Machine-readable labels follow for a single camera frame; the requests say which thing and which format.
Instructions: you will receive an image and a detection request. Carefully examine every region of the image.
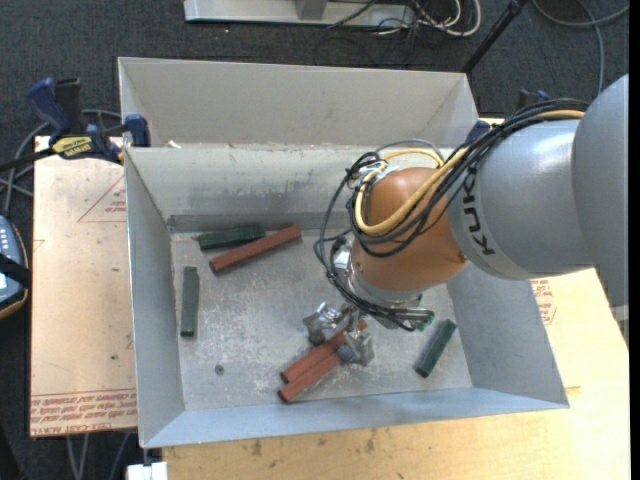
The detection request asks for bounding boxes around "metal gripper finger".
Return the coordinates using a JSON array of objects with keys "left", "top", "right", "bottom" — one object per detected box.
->
[
  {"left": 337, "top": 329, "right": 376, "bottom": 368},
  {"left": 302, "top": 302, "right": 347, "bottom": 346}
]

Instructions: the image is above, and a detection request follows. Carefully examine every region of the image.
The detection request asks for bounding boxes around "red-brown flat block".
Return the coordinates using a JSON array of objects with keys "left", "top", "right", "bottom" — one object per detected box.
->
[
  {"left": 208, "top": 224, "right": 303, "bottom": 275},
  {"left": 277, "top": 350, "right": 347, "bottom": 404},
  {"left": 279, "top": 319, "right": 369, "bottom": 384}
]

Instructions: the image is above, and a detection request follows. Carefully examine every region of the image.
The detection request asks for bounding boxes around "grey metal bin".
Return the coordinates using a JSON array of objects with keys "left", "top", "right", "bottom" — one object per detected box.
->
[{"left": 117, "top": 56, "right": 570, "bottom": 449}]

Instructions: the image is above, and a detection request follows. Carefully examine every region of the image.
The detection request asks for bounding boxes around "dark green flat block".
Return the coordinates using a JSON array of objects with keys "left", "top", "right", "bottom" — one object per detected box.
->
[
  {"left": 179, "top": 266, "right": 201, "bottom": 338},
  {"left": 413, "top": 319, "right": 458, "bottom": 379},
  {"left": 198, "top": 222, "right": 267, "bottom": 252}
]

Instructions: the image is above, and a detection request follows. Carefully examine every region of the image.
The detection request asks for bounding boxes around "brown cardboard board red print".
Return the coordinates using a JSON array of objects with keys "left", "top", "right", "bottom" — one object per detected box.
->
[{"left": 29, "top": 116, "right": 630, "bottom": 439}]

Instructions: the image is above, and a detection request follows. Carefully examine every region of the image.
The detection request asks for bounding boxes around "black cylinder on white bracket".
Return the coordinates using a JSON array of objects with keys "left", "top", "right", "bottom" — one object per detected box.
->
[{"left": 330, "top": 235, "right": 355, "bottom": 282}]

